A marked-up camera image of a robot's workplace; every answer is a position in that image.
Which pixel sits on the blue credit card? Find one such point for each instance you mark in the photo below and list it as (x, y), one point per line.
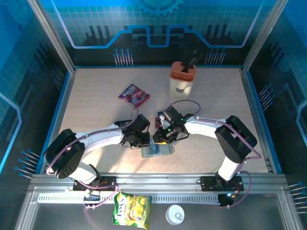
(153, 149)

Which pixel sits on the green leather card holder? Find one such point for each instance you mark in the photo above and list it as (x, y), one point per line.
(168, 151)

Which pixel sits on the blue VIP card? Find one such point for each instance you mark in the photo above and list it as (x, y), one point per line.
(159, 113)

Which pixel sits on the cream knife block orange top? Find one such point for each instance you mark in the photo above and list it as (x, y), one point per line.
(181, 88)

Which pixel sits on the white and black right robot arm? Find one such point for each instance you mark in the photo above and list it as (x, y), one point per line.
(236, 139)

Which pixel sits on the purple candy packet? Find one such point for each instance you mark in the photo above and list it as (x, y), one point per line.
(133, 95)

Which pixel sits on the yellow green chips bag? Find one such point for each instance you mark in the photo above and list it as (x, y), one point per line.
(132, 210)

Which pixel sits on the silver tin can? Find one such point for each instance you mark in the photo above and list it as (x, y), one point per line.
(172, 213)

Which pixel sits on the black controller box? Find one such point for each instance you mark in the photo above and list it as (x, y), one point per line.
(224, 201)

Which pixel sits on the grey metal shelf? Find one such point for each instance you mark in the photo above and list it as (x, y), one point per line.
(216, 215)

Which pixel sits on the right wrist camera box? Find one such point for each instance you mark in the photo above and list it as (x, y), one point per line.
(164, 123)

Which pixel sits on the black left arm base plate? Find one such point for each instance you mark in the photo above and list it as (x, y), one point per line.
(108, 184)

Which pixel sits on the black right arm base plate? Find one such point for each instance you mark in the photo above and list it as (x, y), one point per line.
(208, 184)

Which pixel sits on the aluminium table side rail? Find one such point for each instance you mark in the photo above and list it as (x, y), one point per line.
(250, 95)
(67, 93)

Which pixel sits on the aluminium frame post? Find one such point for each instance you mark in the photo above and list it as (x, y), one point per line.
(262, 36)
(53, 36)

